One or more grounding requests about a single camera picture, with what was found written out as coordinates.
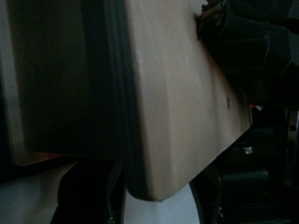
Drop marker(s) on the wooden table with dark edge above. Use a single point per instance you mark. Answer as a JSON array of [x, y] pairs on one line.
[[183, 96]]

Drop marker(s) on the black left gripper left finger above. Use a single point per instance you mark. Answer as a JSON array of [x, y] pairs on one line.
[[83, 192]]

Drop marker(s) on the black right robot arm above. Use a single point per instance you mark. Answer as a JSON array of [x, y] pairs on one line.
[[252, 49]]

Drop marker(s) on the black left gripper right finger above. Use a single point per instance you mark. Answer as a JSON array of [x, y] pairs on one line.
[[210, 201]]

